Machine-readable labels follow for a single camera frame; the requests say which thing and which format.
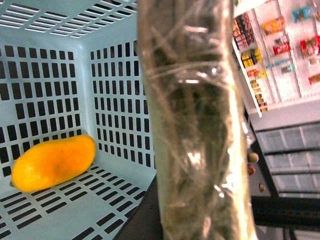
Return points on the grey taped basket handle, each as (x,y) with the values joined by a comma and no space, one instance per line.
(196,111)

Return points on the light blue plastic basket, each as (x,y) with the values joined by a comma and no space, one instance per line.
(68,68)

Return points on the yellow mango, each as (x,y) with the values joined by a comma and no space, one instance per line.
(52,163)

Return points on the beige round melon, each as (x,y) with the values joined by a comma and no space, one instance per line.
(253,157)

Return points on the small red apple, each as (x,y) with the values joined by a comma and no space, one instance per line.
(251,169)

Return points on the glass top freezer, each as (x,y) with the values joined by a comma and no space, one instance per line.
(292,155)

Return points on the white right wall shelf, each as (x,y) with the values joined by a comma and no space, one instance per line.
(277,47)

